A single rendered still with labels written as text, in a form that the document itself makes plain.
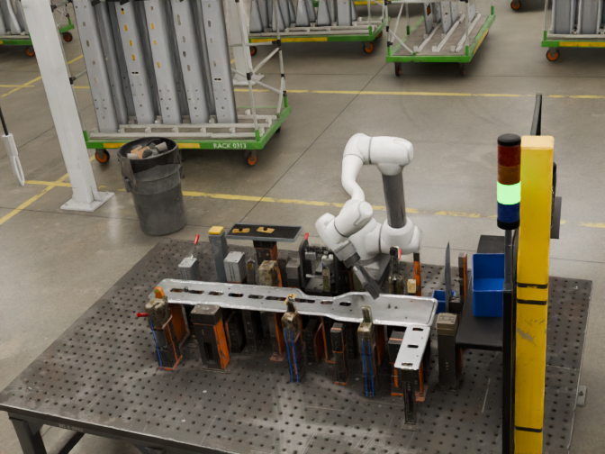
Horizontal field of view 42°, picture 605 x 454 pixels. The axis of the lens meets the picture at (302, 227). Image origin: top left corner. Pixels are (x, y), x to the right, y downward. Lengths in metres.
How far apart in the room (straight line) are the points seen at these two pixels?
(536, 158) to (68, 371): 2.52
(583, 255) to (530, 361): 3.04
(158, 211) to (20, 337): 1.53
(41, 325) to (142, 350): 1.92
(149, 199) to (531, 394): 4.17
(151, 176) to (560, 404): 3.91
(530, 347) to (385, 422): 0.81
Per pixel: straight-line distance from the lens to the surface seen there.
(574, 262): 5.86
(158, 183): 6.47
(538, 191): 2.61
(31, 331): 5.88
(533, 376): 3.00
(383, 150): 3.79
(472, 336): 3.33
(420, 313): 3.53
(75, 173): 7.46
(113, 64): 8.37
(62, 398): 3.95
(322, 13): 11.21
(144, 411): 3.72
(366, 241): 4.23
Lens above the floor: 2.99
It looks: 28 degrees down
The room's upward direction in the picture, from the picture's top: 7 degrees counter-clockwise
